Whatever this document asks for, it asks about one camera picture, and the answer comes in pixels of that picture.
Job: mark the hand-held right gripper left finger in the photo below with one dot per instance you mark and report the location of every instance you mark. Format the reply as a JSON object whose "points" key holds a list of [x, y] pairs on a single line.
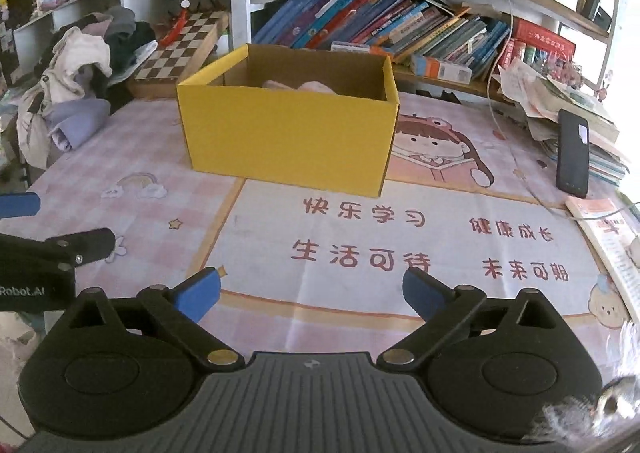
{"points": [[200, 295]]}

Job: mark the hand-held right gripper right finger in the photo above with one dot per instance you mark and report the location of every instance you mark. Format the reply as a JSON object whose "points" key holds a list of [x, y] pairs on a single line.
{"points": [[422, 295]]}

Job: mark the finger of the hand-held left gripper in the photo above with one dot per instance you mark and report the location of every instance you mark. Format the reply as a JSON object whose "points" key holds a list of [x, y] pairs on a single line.
{"points": [[20, 205], [85, 243]]}

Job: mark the yellow cardboard box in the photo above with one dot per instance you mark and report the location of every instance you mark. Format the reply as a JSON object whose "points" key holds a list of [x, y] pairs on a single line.
{"points": [[285, 133]]}

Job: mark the pastel toy truck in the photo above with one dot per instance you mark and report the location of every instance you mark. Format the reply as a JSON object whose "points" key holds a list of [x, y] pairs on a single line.
{"points": [[320, 86]]}

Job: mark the pink printed table mat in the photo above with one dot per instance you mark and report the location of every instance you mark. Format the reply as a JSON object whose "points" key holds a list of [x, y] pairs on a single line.
{"points": [[150, 213]]}

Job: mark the lavender garment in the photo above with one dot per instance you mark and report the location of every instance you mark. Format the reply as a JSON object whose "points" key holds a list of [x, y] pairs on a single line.
{"points": [[75, 123]]}

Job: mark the pile of clothes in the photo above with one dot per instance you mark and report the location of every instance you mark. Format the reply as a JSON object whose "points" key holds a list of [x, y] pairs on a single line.
{"points": [[75, 58]]}

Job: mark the orange workbook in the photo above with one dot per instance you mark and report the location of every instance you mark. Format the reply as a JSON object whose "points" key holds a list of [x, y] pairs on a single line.
{"points": [[607, 238]]}

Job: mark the dark grey garment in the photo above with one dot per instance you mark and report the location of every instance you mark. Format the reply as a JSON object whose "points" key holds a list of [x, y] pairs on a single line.
{"points": [[130, 38]]}

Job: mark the black smartphone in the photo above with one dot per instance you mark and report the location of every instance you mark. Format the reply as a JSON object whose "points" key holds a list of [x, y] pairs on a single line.
{"points": [[572, 153]]}

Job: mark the wooden chessboard case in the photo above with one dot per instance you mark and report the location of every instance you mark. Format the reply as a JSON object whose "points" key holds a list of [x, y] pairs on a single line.
{"points": [[185, 48]]}

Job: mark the orange and blue carton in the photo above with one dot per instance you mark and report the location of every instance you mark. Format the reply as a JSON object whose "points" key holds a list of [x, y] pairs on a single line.
{"points": [[440, 68]]}

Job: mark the stack of papers and booklets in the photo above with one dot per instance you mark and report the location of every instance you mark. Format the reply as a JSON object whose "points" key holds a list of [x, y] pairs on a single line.
{"points": [[540, 93]]}

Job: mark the white shelf unit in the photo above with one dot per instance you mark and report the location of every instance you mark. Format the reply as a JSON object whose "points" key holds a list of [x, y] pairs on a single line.
{"points": [[240, 8]]}

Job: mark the row of books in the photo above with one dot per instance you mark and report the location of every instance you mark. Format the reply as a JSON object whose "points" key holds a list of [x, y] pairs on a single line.
{"points": [[375, 18]]}

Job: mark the small black box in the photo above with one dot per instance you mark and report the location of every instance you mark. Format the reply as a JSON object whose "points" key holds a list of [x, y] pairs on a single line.
{"points": [[597, 13]]}

